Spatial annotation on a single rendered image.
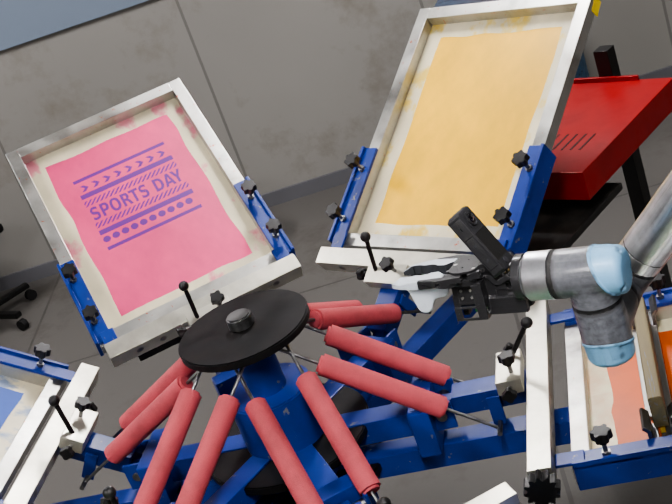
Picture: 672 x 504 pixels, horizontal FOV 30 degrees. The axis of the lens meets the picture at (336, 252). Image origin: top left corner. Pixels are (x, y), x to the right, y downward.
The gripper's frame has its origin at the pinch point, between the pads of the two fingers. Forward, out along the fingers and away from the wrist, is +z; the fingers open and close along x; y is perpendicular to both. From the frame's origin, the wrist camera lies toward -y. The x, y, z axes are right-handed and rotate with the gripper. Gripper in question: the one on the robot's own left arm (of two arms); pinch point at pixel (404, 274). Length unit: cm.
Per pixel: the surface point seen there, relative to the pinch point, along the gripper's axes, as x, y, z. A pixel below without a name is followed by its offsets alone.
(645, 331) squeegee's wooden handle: 81, 51, -11
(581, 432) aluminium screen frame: 56, 62, -1
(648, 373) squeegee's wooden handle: 65, 53, -15
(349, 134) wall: 423, 84, 232
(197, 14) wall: 389, 0, 281
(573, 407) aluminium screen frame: 65, 60, 3
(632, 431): 61, 64, -10
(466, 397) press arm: 63, 56, 26
